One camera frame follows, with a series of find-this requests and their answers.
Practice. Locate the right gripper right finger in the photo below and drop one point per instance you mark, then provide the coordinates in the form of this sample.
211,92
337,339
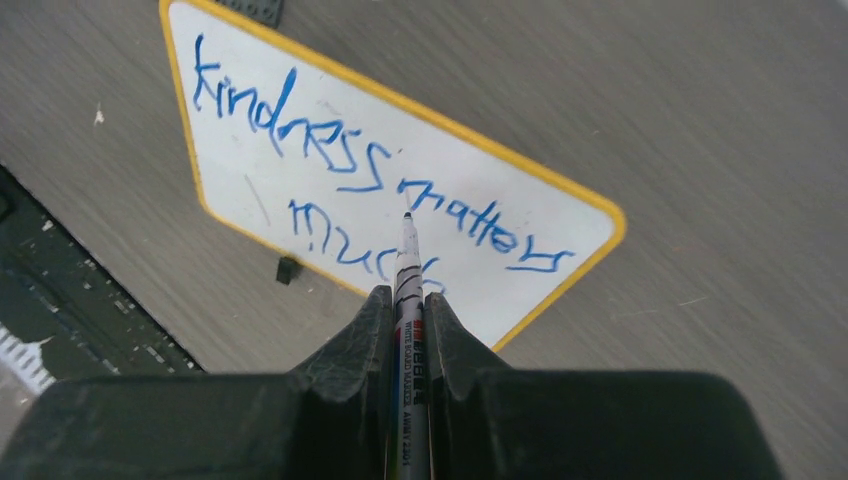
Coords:
494,421

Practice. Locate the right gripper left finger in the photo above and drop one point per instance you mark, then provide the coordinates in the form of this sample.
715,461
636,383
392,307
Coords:
324,419

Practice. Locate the whiteboard marker pen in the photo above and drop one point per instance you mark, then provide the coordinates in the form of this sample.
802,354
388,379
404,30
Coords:
408,448

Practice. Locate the yellow framed whiteboard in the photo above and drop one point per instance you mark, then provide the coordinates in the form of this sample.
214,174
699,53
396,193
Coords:
317,161

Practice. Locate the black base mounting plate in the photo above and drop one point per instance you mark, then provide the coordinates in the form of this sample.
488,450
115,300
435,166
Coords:
63,316

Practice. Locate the grey studded baseplate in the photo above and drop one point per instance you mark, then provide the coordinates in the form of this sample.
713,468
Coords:
265,12

